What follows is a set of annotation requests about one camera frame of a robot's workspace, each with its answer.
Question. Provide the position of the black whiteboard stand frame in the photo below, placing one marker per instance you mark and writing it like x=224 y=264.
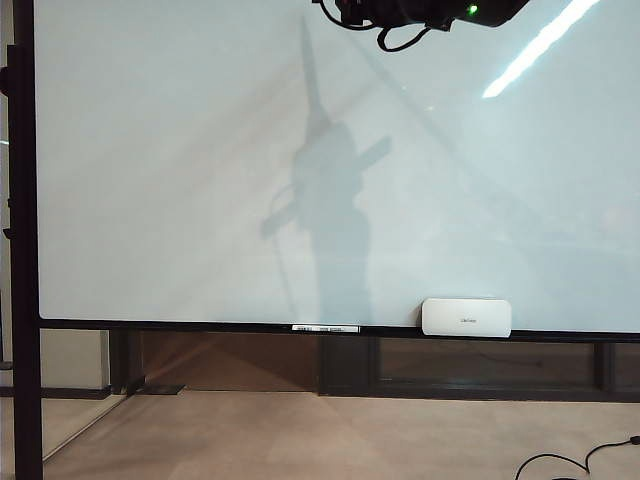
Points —
x=25 y=250

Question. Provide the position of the white glass whiteboard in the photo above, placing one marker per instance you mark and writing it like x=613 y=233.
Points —
x=200 y=150

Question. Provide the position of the white barcode label strip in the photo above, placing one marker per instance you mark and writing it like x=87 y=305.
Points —
x=325 y=329

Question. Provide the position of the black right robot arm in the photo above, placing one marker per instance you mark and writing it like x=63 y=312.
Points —
x=490 y=12

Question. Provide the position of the white rectangular board eraser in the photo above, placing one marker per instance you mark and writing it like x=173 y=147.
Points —
x=465 y=319

